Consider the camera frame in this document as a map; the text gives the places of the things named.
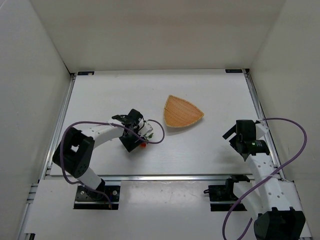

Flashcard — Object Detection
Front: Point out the fake cherry cluster with leaves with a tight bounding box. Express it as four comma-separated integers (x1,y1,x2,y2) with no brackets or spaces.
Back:
139,132,154,149

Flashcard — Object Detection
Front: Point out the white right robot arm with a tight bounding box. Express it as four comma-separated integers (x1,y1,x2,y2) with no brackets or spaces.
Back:
222,119,308,240

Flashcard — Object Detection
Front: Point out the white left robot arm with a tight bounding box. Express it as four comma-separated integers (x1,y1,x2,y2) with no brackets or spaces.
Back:
52,109,153,195

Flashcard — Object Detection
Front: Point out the woven triangular fruit basket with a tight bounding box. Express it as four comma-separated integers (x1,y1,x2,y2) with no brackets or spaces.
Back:
163,95,205,128

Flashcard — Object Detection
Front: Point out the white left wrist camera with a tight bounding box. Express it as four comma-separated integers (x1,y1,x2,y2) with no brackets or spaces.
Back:
138,119,153,137

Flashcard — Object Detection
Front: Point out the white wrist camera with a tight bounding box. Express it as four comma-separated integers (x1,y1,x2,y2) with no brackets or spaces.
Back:
138,119,153,137
255,120,269,140

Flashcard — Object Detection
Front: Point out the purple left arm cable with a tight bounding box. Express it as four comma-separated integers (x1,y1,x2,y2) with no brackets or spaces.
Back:
60,119,166,210

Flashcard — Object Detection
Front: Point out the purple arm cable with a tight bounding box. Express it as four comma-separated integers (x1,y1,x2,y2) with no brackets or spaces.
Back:
222,117,308,240
60,119,166,210

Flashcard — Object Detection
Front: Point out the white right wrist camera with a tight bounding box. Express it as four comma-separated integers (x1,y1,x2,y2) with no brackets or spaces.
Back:
255,120,269,140

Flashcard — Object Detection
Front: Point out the front aluminium frame rail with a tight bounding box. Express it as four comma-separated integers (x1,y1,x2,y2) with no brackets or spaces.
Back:
44,174,286,183

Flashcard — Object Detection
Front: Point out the aluminium frame rail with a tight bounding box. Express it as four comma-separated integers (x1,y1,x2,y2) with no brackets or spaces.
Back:
44,174,286,183
17,72,76,240
243,68,286,180

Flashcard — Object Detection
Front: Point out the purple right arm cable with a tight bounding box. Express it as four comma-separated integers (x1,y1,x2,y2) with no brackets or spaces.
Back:
222,117,308,240

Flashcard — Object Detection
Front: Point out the right aluminium frame rail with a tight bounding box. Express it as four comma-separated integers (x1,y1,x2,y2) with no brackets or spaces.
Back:
243,68,286,180

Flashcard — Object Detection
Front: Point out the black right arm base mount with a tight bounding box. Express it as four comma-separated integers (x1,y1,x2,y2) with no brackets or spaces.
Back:
203,174,250,212

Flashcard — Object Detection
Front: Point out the black right corner bracket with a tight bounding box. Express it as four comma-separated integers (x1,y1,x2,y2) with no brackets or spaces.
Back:
225,69,243,74

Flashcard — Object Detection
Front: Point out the black corner bracket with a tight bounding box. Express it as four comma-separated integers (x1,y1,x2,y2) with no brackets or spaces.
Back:
225,69,243,74
77,71,95,76

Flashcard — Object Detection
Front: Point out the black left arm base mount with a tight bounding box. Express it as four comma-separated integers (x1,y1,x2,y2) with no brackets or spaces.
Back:
73,185,121,210

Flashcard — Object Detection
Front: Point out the black left corner bracket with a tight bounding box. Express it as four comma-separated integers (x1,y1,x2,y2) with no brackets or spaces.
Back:
77,71,95,76

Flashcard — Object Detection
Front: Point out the left aluminium frame rail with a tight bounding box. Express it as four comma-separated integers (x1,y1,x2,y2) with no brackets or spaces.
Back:
17,72,76,240

